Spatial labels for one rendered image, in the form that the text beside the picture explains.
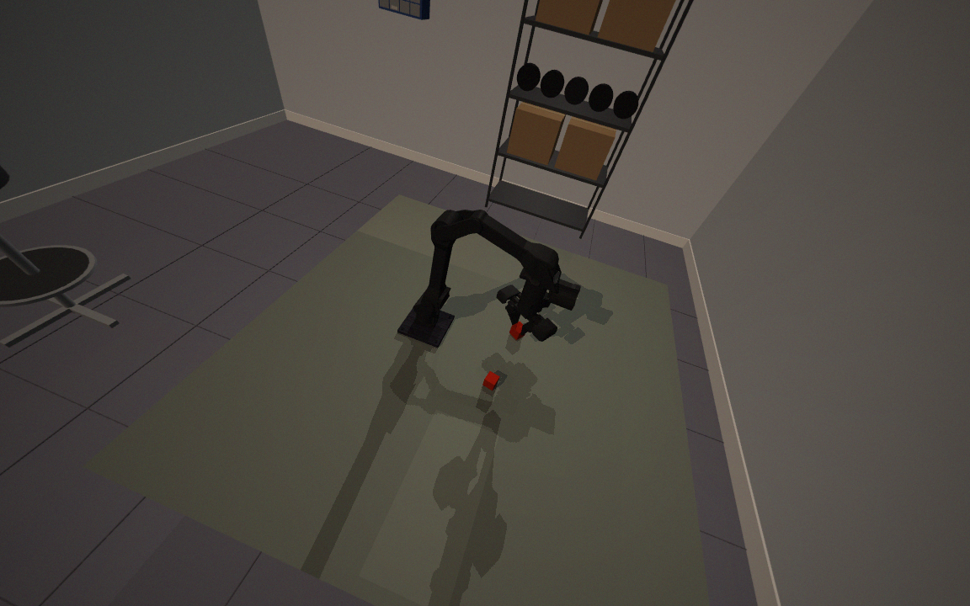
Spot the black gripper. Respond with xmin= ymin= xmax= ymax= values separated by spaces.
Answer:
xmin=497 ymin=285 xmax=557 ymax=342

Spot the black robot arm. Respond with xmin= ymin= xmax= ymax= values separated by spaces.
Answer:
xmin=413 ymin=210 xmax=581 ymax=328

